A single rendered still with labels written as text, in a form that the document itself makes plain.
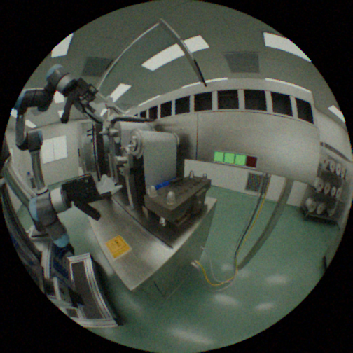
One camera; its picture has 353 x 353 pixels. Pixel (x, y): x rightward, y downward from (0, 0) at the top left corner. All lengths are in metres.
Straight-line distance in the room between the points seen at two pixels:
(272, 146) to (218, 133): 0.30
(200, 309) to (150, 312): 0.45
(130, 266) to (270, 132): 0.78
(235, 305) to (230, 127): 1.49
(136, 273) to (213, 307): 1.02
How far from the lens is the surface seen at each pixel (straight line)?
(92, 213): 0.41
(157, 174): 0.53
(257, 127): 0.60
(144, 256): 0.40
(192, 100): 0.73
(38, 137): 0.87
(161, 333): 1.28
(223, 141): 0.60
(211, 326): 1.30
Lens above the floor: 1.24
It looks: 18 degrees down
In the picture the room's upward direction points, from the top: 1 degrees clockwise
